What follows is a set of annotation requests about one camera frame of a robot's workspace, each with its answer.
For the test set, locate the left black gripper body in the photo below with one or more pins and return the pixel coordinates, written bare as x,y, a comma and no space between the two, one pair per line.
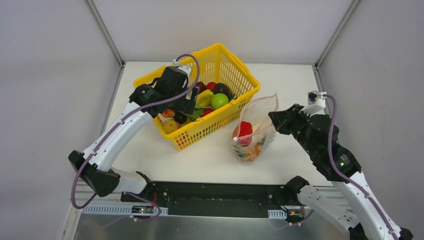
187,100

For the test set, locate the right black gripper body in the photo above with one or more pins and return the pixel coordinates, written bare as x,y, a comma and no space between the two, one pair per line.
293,121

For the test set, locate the clear zip top bag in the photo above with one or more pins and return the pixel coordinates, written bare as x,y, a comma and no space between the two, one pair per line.
257,111

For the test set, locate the yellow banana bunch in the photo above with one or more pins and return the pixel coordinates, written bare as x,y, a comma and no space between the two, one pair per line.
204,98

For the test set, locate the red bell pepper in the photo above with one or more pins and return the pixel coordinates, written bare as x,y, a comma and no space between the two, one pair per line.
242,134

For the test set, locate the toy pineapple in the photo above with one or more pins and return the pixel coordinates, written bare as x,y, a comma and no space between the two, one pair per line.
249,154

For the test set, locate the yellow round fruit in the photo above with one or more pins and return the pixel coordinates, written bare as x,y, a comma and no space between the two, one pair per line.
170,126

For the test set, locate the green apple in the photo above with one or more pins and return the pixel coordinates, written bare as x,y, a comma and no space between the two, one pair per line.
219,100

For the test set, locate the yellow plastic basket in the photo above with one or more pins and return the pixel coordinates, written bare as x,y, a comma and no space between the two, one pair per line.
214,63

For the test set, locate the white radish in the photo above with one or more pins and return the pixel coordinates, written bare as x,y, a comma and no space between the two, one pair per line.
259,129

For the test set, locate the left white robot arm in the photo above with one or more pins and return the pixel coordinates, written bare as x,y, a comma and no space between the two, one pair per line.
94,164

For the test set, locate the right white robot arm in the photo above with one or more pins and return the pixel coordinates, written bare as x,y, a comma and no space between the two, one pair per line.
317,134

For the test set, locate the green leafy vegetable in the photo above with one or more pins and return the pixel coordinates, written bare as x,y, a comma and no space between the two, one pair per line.
199,112

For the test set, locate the red tomato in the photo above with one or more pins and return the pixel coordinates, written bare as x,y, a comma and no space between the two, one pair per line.
210,86

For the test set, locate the dark round plum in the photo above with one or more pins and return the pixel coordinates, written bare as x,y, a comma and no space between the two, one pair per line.
180,118

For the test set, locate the dark avocado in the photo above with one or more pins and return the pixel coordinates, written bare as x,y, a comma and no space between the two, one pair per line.
221,88

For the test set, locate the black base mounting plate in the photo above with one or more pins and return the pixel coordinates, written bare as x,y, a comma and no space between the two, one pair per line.
222,200

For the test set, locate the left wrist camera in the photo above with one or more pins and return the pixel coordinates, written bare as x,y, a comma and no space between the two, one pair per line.
183,67

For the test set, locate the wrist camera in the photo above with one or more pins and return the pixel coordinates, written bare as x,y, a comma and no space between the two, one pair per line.
316,102
183,67

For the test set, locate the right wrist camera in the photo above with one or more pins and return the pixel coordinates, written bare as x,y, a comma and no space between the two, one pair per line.
316,102

